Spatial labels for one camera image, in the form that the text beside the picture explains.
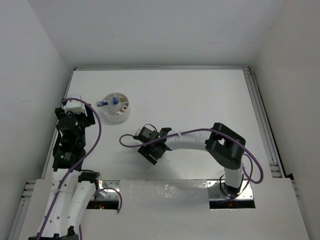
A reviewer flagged clear blue pen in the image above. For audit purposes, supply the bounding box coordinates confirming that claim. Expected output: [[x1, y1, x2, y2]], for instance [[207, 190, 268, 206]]
[[96, 100, 108, 107]]

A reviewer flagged small blue-capped glue bottle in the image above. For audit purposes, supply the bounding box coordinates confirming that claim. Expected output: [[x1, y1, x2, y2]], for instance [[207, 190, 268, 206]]
[[108, 96, 120, 107]]

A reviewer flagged clear plastic ruler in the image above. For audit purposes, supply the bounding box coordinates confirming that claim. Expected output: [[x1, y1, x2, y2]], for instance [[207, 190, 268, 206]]
[[161, 157, 171, 162]]

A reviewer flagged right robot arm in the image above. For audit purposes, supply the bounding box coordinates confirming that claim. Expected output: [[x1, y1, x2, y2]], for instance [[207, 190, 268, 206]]
[[133, 123, 246, 197]]

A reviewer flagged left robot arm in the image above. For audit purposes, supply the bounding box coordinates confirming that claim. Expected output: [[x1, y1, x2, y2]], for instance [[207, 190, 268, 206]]
[[31, 97, 101, 240]]

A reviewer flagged white round compartment organizer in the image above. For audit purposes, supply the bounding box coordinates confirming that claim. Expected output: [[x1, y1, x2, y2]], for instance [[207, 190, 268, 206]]
[[101, 92, 131, 124]]

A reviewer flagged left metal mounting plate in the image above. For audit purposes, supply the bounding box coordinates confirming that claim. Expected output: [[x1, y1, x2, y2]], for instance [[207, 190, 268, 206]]
[[86, 180, 121, 210]]

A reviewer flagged metal mounting plate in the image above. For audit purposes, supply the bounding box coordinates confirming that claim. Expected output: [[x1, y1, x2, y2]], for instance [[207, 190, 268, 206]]
[[207, 179, 256, 210], [86, 180, 121, 210]]

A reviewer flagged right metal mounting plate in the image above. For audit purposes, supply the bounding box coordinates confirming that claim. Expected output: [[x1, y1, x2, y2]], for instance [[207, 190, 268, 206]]
[[207, 179, 256, 210]]

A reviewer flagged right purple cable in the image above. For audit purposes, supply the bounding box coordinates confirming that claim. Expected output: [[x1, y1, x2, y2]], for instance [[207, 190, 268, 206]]
[[118, 128, 264, 201]]

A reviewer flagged aluminium frame rail left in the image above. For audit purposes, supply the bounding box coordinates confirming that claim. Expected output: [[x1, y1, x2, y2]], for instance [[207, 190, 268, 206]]
[[7, 180, 36, 240]]

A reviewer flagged aluminium frame rail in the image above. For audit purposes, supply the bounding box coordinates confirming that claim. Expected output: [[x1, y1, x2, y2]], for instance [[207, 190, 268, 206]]
[[243, 67, 295, 181], [7, 180, 36, 240]]

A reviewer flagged aluminium frame rail right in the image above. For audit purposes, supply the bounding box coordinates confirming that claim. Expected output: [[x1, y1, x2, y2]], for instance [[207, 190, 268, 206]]
[[243, 67, 295, 181]]

